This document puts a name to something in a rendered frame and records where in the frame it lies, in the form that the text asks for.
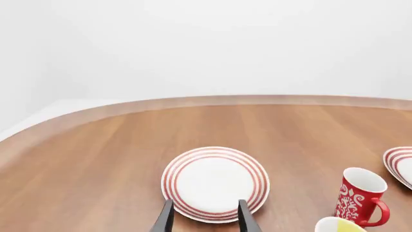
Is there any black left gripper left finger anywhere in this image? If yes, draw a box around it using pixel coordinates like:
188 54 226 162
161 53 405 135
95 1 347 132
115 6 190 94
149 199 175 232

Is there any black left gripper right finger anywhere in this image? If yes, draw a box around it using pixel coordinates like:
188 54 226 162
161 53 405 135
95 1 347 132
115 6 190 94
238 199 264 232

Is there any white plate with red rings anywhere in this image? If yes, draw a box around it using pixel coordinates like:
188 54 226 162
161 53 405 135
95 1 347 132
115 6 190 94
382 146 412 191
160 146 271 224

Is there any white and yellow mug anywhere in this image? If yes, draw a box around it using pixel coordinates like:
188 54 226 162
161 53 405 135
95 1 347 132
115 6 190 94
314 216 368 232

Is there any red mug with white pattern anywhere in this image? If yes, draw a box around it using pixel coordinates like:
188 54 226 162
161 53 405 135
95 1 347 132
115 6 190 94
333 166 391 227

